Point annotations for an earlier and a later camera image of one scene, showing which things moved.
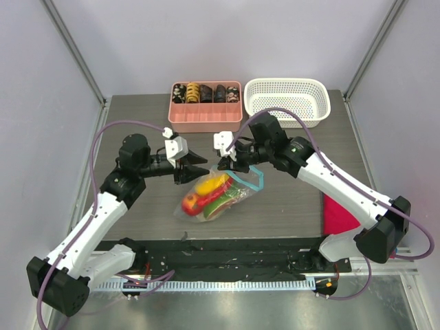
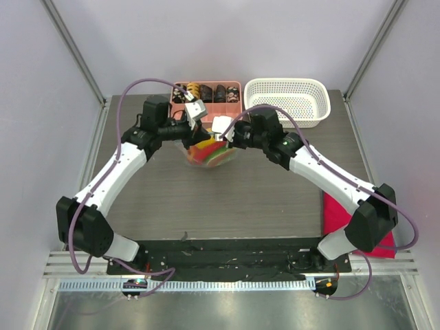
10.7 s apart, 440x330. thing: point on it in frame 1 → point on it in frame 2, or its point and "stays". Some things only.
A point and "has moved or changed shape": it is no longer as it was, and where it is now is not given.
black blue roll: x=220 y=93 stays
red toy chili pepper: x=204 y=199 → x=201 y=154
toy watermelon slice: x=216 y=207 has moved or changed shape
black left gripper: x=188 y=173 → x=197 y=135
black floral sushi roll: x=179 y=92 stays
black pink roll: x=232 y=94 stays
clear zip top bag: x=218 y=192 has moved or changed shape
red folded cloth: x=336 y=219 stays
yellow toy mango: x=206 y=186 → x=212 y=139
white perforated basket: x=310 y=98 stays
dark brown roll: x=205 y=93 stays
